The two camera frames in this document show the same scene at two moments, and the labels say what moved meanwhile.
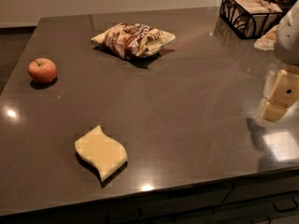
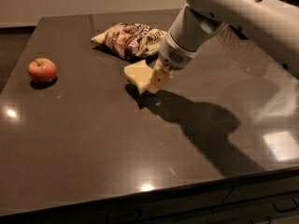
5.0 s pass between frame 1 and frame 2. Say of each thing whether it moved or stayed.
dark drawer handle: stayed
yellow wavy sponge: moved
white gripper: moved
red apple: stayed
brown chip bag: stayed
